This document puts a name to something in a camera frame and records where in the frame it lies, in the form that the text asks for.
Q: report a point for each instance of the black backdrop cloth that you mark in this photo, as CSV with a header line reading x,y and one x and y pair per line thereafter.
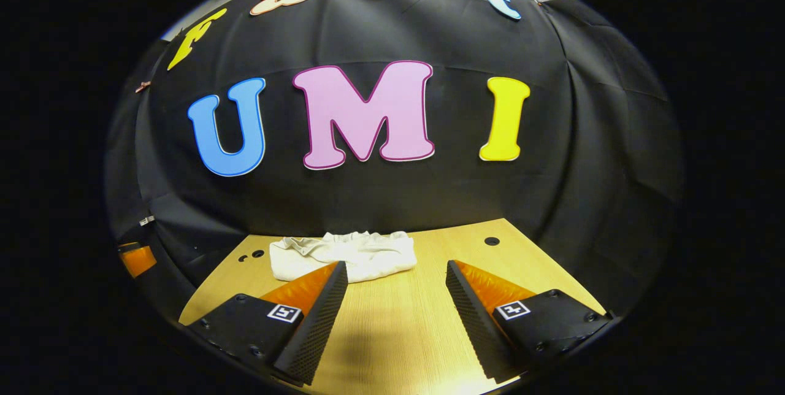
x,y
429,199

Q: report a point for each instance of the cream white sweatshirt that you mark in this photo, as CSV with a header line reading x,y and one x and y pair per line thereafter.
x,y
356,257

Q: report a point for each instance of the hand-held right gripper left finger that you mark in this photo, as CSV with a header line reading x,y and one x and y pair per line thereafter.
x,y
322,327

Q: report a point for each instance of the white clip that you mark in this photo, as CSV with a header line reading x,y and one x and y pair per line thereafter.
x,y
147,220

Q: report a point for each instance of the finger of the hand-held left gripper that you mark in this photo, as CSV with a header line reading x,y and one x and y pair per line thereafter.
x,y
138,260

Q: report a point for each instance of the copper clip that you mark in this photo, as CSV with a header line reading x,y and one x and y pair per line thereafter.
x,y
143,86

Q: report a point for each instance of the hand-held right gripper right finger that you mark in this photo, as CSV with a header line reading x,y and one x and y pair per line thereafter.
x,y
472,321

